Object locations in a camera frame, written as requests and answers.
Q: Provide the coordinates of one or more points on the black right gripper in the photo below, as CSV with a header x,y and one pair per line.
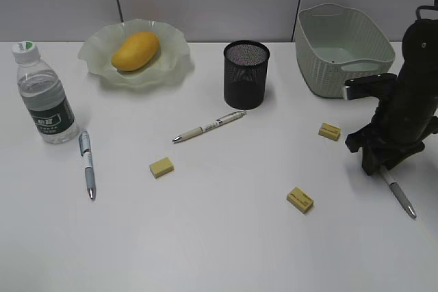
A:
x,y
404,118

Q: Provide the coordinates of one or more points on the white grey pen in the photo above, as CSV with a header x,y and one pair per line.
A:
x,y
398,192

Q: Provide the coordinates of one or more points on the beige pen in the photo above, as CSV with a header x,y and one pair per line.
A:
x,y
215,124

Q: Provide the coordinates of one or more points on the yellow mango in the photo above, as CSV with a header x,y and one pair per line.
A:
x,y
137,50

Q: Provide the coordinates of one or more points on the blue grey pen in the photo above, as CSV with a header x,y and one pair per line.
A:
x,y
86,153

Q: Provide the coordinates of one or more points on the clear water bottle green label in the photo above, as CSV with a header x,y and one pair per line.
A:
x,y
43,95

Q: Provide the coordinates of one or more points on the yellow eraser right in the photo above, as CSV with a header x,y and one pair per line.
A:
x,y
329,131

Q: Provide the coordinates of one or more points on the pale green plastic basket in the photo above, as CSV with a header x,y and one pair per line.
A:
x,y
335,43

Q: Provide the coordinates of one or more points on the black mesh pen holder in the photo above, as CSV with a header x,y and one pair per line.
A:
x,y
245,72

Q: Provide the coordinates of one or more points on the yellow eraser left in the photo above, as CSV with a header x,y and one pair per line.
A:
x,y
161,167

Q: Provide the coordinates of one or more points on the translucent green wavy plate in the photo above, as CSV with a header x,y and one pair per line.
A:
x,y
168,65

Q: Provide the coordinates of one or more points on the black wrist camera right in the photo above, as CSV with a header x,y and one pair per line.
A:
x,y
378,86

